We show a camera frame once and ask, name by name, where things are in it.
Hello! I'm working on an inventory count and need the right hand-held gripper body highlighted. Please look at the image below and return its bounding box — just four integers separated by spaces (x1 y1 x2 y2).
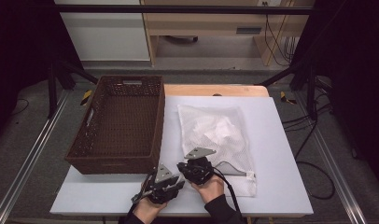
176 147 218 187

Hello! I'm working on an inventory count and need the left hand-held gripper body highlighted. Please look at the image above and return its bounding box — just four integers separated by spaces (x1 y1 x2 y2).
131 161 176 205

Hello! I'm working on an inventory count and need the white mesh laundry bag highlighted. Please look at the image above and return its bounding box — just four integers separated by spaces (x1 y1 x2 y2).
176 104 258 198

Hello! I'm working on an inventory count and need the white garment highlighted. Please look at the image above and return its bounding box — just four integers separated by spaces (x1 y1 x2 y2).
195 116 245 162

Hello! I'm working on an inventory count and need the brown woven basket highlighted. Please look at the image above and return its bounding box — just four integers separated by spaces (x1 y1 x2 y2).
64 74 166 175

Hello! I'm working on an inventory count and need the person's right hand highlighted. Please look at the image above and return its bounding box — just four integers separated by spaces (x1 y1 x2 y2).
190 176 226 205

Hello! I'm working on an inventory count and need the person's left hand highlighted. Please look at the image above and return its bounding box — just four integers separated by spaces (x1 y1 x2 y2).
133 198 169 224

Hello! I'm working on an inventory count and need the white table board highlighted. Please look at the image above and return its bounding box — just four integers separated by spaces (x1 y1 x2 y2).
49 95 315 218

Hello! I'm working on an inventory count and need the yellow black tape marker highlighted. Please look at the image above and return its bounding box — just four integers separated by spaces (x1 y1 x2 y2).
279 91 298 105
81 89 93 106

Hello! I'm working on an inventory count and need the black metal stand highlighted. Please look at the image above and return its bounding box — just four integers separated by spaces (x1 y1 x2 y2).
47 59 98 119
259 59 319 120

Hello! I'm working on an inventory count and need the beige wooden desk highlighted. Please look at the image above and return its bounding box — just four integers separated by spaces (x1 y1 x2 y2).
140 0 316 67

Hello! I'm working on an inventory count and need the white cabinet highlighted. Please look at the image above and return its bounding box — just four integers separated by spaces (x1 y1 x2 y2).
53 0 151 63

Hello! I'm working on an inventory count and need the black curtain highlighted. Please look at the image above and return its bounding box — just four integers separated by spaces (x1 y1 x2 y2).
298 0 379 188
0 0 83 144

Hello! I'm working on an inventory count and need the black floor cable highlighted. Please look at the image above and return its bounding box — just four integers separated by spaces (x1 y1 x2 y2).
294 119 336 201
11 98 30 116
282 102 333 132

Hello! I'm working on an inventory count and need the aluminium floor rail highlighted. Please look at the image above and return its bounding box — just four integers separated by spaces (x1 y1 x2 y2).
0 90 70 224
294 91 369 224

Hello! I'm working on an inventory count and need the yellow cable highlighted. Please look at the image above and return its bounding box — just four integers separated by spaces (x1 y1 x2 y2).
267 0 296 66

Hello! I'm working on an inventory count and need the black frame bar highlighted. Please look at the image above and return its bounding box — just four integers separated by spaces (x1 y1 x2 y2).
53 4 316 16

